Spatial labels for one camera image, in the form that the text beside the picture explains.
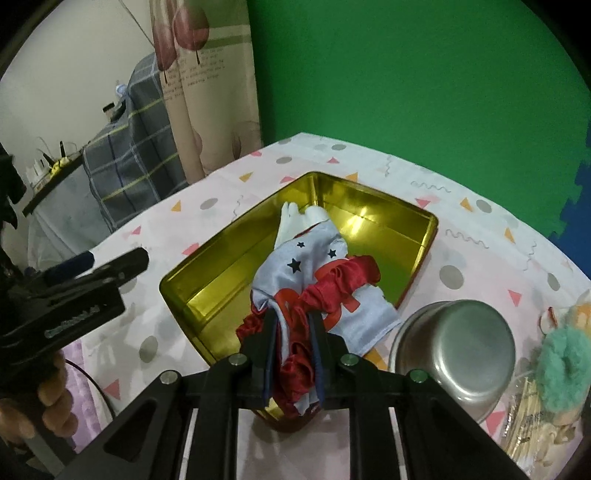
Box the grey star print cloth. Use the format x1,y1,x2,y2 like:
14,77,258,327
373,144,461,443
252,200,402,416

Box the grey cloth cover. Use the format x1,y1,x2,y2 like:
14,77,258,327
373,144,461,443
27,164,114,278

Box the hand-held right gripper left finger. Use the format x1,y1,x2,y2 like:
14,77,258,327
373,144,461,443
53,310,279,480

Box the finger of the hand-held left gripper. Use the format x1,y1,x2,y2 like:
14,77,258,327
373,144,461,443
28,250,96,289
69,247,151,296

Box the person's left hand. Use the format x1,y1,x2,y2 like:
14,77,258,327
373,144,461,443
0,350,77,446

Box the green fluffy scrunchie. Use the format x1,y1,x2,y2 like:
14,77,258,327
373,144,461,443
536,325,591,414

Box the grey plaid cloth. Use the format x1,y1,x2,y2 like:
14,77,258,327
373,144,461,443
83,51,190,232

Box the beige leaf print curtain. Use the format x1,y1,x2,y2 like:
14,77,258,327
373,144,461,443
148,0,264,178

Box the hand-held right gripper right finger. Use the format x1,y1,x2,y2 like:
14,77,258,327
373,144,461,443
307,311,532,480

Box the cream yellow plush item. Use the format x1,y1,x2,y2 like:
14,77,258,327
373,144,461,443
540,288,591,342

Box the green foam mat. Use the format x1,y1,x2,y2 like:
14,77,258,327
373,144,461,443
247,0,591,241

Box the blue foam mat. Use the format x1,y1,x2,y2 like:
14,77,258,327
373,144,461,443
551,134,591,280

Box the gold tin box red sides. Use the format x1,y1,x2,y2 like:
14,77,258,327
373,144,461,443
158,171,439,432

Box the dark shelf board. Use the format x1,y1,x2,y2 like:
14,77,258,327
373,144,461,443
22,152,86,217

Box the lilac floral cloth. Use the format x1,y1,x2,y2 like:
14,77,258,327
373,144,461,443
62,339,118,418

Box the steel bowl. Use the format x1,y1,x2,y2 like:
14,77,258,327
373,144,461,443
388,299,516,423

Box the thin black cable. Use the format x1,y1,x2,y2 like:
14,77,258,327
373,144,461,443
65,357,116,416

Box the clear packet of wooden sticks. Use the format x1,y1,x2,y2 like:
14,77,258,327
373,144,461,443
501,369,583,467

